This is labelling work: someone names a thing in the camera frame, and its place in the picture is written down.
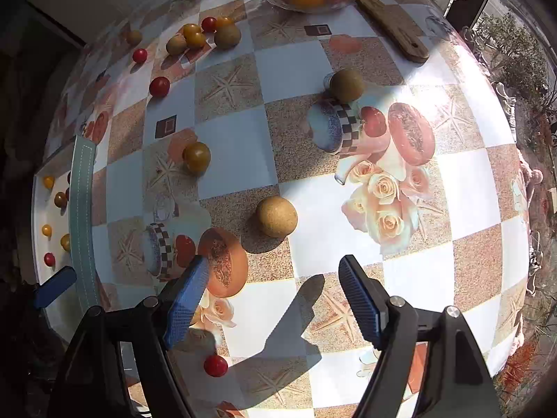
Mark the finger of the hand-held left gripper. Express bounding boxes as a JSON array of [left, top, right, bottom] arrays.
[[34, 265, 76, 310]]

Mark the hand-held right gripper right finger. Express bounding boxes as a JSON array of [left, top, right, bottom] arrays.
[[338, 255, 501, 418]]

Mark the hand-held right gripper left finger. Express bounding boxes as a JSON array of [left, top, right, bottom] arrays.
[[48, 255, 211, 418]]

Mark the white tray with green rim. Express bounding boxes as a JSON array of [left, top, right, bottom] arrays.
[[31, 134, 105, 345]]

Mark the round tan fruit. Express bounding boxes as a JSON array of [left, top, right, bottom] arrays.
[[255, 196, 299, 238]]

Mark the olive-brown cherry tomato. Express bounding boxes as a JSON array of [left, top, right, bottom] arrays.
[[182, 141, 212, 175]]

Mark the checkered printed tablecloth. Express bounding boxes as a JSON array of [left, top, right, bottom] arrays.
[[44, 0, 532, 418]]

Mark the pink fluffy slipper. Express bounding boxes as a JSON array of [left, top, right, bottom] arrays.
[[518, 161, 546, 227]]

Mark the green-yellow round fruit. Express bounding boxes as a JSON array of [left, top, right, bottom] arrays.
[[329, 68, 364, 104]]

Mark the wooden cutting board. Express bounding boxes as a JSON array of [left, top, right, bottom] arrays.
[[357, 0, 431, 64]]

